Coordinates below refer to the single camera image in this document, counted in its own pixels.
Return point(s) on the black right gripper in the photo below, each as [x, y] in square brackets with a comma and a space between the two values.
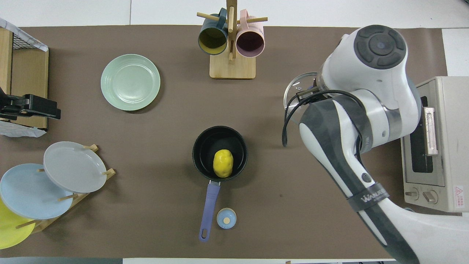
[313, 95]

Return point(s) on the yellow plate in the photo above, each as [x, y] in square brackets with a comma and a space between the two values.
[9, 231]

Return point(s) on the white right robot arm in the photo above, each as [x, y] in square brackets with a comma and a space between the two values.
[370, 91]

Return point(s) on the grey plate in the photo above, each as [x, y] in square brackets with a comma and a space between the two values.
[73, 167]

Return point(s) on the brown wooden board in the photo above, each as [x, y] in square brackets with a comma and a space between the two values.
[29, 73]

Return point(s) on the yellow potato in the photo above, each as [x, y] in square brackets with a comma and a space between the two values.
[223, 163]

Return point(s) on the light wooden board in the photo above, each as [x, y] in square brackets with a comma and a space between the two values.
[4, 58]

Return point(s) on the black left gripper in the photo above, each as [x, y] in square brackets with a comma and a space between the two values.
[13, 106]

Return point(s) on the mint green plate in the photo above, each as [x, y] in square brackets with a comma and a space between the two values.
[130, 82]

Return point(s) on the wooden plate rack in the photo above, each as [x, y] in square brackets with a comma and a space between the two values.
[78, 198]

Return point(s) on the white marbled paper bag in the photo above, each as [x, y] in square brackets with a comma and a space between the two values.
[18, 129]
[22, 33]

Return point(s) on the white toaster oven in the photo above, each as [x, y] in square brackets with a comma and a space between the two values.
[449, 146]

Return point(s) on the brown table mat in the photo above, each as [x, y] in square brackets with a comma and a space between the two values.
[165, 220]

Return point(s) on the dark teal mug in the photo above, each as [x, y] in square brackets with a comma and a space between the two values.
[212, 40]

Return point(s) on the light blue plate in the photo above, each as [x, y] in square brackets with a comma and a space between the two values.
[29, 192]

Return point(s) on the wooden mug tree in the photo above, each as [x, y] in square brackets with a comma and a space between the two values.
[232, 68]

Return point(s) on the glass lid with blue knob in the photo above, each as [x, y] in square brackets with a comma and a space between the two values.
[293, 86]

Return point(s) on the pink ribbed mug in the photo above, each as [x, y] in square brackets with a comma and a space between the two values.
[250, 42]

